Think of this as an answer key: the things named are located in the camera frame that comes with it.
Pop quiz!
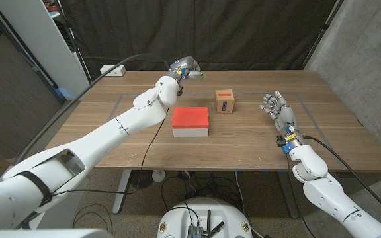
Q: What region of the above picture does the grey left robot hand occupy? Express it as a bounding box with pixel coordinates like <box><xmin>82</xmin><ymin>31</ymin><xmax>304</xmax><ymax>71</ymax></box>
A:
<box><xmin>167</xmin><ymin>55</ymin><xmax>204</xmax><ymax>81</ymax></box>

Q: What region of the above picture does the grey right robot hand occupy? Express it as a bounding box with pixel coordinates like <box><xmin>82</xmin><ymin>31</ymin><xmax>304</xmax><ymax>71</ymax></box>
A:
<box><xmin>259</xmin><ymin>91</ymin><xmax>299</xmax><ymax>136</ymax></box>

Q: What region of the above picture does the small cardboard box with slot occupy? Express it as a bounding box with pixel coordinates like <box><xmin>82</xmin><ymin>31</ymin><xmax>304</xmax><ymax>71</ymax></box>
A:
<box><xmin>214</xmin><ymin>89</ymin><xmax>235</xmax><ymax>114</ymax></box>

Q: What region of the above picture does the red and white box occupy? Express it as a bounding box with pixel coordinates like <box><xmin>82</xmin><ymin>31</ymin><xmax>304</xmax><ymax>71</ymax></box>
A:
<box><xmin>171</xmin><ymin>106</ymin><xmax>210</xmax><ymax>138</ymax></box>

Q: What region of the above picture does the white power outlet box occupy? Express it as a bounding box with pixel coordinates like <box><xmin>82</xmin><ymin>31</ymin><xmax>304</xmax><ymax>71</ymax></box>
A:
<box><xmin>99</xmin><ymin>65</ymin><xmax>126</xmax><ymax>77</ymax></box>

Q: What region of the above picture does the black curtain backdrop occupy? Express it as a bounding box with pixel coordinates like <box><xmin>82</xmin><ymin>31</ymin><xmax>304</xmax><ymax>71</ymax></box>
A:
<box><xmin>58</xmin><ymin>0</ymin><xmax>339</xmax><ymax>83</ymax></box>

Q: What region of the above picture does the grey table leg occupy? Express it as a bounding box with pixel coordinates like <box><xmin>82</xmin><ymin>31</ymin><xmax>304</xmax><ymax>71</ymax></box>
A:
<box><xmin>276</xmin><ymin>171</ymin><xmax>300</xmax><ymax>219</ymax></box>

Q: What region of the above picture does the black backdrop stand pole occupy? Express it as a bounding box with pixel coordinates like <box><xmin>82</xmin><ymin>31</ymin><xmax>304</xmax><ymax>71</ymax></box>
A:
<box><xmin>54</xmin><ymin>0</ymin><xmax>94</xmax><ymax>87</ymax></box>
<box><xmin>301</xmin><ymin>0</ymin><xmax>345</xmax><ymax>71</ymax></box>

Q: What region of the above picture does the white round foot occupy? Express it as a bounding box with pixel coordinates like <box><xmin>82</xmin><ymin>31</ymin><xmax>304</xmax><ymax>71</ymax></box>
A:
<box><xmin>151</xmin><ymin>169</ymin><xmax>166</xmax><ymax>184</ymax></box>

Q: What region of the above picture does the small black floor fan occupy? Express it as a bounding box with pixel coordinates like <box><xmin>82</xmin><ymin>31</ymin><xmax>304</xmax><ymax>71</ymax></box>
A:
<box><xmin>130</xmin><ymin>170</ymin><xmax>154</xmax><ymax>190</ymax></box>

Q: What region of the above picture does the slanted black antenna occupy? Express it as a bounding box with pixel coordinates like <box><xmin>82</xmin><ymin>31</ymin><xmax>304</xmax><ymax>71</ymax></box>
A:
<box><xmin>206</xmin><ymin>221</ymin><xmax>225</xmax><ymax>238</ymax></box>

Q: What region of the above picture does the white table leg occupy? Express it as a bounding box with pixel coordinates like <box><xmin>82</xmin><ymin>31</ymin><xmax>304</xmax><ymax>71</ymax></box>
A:
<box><xmin>112</xmin><ymin>169</ymin><xmax>132</xmax><ymax>215</ymax></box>

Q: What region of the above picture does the white cabinet panel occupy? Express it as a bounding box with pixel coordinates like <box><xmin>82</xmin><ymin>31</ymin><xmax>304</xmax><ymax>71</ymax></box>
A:
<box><xmin>0</xmin><ymin>0</ymin><xmax>92</xmax><ymax>101</ymax></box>

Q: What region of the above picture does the grey electronics module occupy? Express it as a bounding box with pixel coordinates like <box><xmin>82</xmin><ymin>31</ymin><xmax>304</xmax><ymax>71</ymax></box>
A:
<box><xmin>187</xmin><ymin>225</ymin><xmax>204</xmax><ymax>238</ymax></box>

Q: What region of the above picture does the white robot torso base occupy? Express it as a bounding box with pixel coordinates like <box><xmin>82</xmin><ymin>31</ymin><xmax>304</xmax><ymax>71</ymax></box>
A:
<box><xmin>157</xmin><ymin>197</ymin><xmax>253</xmax><ymax>238</ymax></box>

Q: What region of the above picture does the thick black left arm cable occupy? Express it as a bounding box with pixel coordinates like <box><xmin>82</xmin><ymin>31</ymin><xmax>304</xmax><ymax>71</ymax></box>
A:
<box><xmin>13</xmin><ymin>52</ymin><xmax>175</xmax><ymax>165</ymax></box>

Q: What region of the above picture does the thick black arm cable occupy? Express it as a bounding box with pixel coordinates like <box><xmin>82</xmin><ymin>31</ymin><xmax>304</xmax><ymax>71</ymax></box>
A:
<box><xmin>304</xmin><ymin>134</ymin><xmax>381</xmax><ymax>223</ymax></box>
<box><xmin>13</xmin><ymin>52</ymin><xmax>175</xmax><ymax>165</ymax></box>

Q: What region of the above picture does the thin black right arm wire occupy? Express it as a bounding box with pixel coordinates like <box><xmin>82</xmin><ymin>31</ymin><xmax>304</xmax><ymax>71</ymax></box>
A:
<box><xmin>286</xmin><ymin>153</ymin><xmax>316</xmax><ymax>238</ymax></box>

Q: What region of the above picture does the thin black arm wire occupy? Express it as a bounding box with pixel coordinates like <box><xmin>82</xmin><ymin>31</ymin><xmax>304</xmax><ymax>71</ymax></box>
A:
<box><xmin>50</xmin><ymin>107</ymin><xmax>171</xmax><ymax>196</ymax></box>
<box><xmin>286</xmin><ymin>153</ymin><xmax>316</xmax><ymax>238</ymax></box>

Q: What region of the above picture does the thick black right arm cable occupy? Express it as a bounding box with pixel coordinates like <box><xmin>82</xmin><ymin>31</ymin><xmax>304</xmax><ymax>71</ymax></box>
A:
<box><xmin>304</xmin><ymin>134</ymin><xmax>381</xmax><ymax>223</ymax></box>

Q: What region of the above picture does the thin black left arm wire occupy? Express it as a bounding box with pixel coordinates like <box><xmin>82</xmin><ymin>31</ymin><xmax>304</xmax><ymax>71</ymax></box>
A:
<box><xmin>50</xmin><ymin>107</ymin><xmax>171</xmax><ymax>196</ymax></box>

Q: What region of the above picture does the black floor cable bundle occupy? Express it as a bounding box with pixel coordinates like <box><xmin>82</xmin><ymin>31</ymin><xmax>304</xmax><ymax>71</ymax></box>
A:
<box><xmin>160</xmin><ymin>170</ymin><xmax>244</xmax><ymax>212</ymax></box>

